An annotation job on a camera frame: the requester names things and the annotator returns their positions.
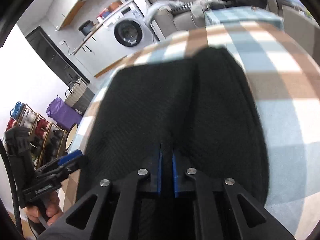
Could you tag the black knit t-shirt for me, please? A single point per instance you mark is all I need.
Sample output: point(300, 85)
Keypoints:
point(201, 106)

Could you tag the shoe rack with shoes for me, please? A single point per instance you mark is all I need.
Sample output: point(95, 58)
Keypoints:
point(47, 140)

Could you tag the purple bag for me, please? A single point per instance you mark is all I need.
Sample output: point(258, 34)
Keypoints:
point(62, 114)

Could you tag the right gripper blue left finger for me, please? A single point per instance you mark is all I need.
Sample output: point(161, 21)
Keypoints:
point(159, 171)

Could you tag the white washing machine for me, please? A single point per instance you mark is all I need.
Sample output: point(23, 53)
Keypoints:
point(125, 33)

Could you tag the person's left hand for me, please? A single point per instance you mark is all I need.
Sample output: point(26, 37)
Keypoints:
point(53, 211)

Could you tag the grey sofa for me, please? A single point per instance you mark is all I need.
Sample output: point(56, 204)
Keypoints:
point(169, 24)

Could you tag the grey clothes on sofa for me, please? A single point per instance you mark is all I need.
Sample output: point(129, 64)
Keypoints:
point(197, 7)

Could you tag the black rice cooker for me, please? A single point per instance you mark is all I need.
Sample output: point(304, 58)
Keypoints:
point(86, 27)

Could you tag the woven laundry basket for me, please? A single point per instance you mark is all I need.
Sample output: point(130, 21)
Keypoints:
point(78, 96)

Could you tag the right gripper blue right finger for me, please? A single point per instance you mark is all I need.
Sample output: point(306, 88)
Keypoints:
point(175, 175)

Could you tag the brown checkered tablecloth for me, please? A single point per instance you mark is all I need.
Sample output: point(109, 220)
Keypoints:
point(284, 80)

